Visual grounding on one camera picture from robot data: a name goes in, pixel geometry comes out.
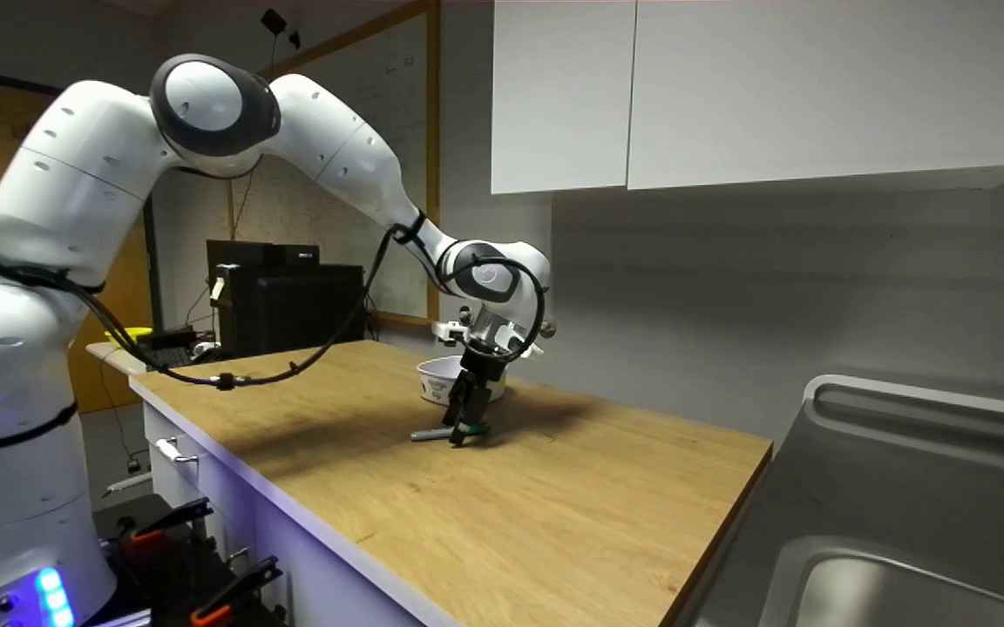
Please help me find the white drawer handle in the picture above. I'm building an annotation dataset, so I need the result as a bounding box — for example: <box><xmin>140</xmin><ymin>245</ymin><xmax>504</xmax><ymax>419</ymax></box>
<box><xmin>150</xmin><ymin>433</ymin><xmax>201</xmax><ymax>470</ymax></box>

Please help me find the narrow white cabinet door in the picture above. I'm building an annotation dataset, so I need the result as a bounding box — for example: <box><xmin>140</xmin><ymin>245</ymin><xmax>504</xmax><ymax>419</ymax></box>
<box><xmin>488</xmin><ymin>0</ymin><xmax>642</xmax><ymax>199</ymax></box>

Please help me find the stainless steel sink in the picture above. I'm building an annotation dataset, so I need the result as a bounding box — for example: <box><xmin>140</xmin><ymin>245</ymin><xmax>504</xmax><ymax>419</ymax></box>
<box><xmin>685</xmin><ymin>368</ymin><xmax>1004</xmax><ymax>627</ymax></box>

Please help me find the small black device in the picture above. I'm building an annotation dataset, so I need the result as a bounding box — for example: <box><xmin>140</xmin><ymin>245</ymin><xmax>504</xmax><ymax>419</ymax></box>
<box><xmin>135</xmin><ymin>323</ymin><xmax>225</xmax><ymax>374</ymax></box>

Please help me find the white base cabinet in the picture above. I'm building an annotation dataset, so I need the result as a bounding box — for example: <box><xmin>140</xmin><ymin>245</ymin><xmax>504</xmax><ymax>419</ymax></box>
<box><xmin>130</xmin><ymin>380</ymin><xmax>460</xmax><ymax>627</ymax></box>

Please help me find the white wall cabinet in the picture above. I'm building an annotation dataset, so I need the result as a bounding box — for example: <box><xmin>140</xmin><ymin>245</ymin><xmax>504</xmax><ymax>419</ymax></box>
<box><xmin>625</xmin><ymin>0</ymin><xmax>1004</xmax><ymax>196</ymax></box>

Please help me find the white bowl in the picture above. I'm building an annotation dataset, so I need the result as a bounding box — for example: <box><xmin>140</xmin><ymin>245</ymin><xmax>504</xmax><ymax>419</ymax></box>
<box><xmin>414</xmin><ymin>351</ymin><xmax>512</xmax><ymax>411</ymax></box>

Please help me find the black overhead camera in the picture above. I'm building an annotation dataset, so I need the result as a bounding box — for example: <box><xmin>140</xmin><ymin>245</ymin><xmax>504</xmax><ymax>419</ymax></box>
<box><xmin>258</xmin><ymin>7</ymin><xmax>304</xmax><ymax>51</ymax></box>

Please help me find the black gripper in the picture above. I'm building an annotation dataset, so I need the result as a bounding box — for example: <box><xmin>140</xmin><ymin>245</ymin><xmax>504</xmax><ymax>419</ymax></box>
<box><xmin>438</xmin><ymin>336</ymin><xmax>520</xmax><ymax>449</ymax></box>

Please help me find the green Sharpie marker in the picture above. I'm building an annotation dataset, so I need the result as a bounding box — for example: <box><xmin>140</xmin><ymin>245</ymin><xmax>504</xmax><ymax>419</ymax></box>
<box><xmin>408</xmin><ymin>420</ymin><xmax>494</xmax><ymax>449</ymax></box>

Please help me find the orange handled black clamp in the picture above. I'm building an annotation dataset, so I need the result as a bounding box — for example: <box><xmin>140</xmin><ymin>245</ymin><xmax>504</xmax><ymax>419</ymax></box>
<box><xmin>186</xmin><ymin>554</ymin><xmax>289</xmax><ymax>627</ymax></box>
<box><xmin>115</xmin><ymin>496</ymin><xmax>216</xmax><ymax>557</ymax></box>

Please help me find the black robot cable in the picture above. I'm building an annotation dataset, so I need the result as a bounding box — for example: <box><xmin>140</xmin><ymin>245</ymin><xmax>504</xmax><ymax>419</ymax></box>
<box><xmin>0</xmin><ymin>209</ymin><xmax>549</xmax><ymax>394</ymax></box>

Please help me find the black box appliance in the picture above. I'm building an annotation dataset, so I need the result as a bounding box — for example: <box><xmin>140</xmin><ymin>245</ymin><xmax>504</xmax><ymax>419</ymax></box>
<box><xmin>207</xmin><ymin>236</ymin><xmax>368</xmax><ymax>361</ymax></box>

